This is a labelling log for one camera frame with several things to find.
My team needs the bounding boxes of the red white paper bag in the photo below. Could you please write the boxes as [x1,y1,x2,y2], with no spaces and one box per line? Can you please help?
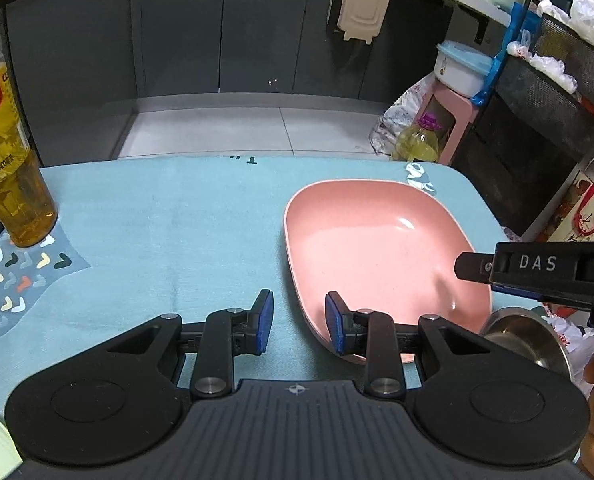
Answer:
[547,170,594,251]

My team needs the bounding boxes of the floral plastic bag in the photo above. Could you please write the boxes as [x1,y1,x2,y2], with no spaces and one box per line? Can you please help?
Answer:
[369,72,438,158]

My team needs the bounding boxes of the blue table mat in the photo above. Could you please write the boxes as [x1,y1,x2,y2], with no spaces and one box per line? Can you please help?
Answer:
[0,154,518,416]

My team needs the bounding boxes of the large cooking oil jug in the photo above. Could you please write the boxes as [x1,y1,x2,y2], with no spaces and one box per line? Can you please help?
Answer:
[394,114,440,163]

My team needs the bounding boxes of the black mesh rack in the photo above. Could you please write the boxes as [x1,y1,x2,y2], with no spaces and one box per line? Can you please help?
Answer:
[452,0,594,241]

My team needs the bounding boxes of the beige hanging bin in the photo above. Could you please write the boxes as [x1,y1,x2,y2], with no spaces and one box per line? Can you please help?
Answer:
[336,0,394,43]

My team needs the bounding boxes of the pink square dish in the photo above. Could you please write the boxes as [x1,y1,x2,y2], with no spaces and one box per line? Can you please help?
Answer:
[283,179,494,365]

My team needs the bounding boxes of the white container with blue lid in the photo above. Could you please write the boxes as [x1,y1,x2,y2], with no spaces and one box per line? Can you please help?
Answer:
[434,40,495,98]

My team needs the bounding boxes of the white plastic bags on rack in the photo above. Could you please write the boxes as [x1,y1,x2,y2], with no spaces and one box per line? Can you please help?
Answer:
[507,0,594,93]

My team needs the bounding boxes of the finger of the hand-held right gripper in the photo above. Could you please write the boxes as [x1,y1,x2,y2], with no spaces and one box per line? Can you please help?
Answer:
[454,252,495,281]

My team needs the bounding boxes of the stainless steel bowl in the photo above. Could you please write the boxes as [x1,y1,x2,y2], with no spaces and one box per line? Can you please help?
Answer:
[479,306,572,386]

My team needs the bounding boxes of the yellow oil bottle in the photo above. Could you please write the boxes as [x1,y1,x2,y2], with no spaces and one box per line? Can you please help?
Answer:
[0,0,59,248]

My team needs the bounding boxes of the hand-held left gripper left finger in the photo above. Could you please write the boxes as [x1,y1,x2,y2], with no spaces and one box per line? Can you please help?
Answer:
[104,289,275,401]

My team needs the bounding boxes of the pink plastic stool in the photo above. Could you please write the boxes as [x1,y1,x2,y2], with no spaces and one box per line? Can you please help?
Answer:
[429,82,478,166]

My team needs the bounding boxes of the blue hanging bag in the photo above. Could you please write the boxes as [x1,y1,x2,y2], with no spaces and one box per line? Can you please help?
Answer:
[469,2,542,106]

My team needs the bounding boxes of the white plastic bag red print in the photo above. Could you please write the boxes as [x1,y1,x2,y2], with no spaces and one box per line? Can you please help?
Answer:
[542,310,594,376]

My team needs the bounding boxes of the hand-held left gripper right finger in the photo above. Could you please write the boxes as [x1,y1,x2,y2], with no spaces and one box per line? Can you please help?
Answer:
[324,291,498,401]

